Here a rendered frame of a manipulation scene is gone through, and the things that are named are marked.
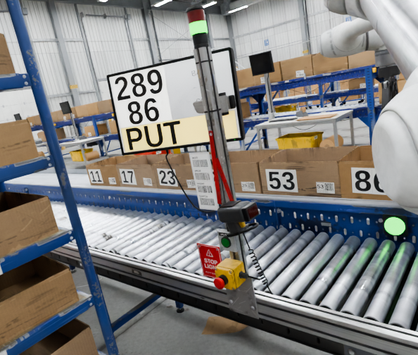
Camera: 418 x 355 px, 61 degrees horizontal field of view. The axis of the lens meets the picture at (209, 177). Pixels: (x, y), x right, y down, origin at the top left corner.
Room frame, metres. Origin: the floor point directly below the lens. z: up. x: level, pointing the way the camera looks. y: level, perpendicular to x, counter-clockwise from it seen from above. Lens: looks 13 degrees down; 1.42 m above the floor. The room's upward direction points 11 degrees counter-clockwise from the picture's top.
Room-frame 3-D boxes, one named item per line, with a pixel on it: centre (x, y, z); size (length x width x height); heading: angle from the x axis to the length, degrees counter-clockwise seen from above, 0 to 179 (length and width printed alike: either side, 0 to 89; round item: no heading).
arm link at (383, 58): (1.36, -0.74, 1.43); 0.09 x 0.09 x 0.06
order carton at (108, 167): (2.71, 0.69, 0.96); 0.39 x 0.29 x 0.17; 49
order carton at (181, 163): (2.19, 0.10, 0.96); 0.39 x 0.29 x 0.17; 48
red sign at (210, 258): (1.12, 0.02, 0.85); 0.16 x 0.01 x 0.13; 49
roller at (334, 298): (1.11, -0.44, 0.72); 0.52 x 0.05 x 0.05; 139
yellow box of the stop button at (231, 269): (1.02, -0.03, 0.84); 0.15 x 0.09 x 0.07; 49
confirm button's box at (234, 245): (1.06, -0.02, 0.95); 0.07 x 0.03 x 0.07; 49
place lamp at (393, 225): (1.23, -0.66, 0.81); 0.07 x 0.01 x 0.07; 49
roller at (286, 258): (1.28, -0.24, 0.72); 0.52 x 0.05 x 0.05; 139
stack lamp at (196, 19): (1.09, -0.05, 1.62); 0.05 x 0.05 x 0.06
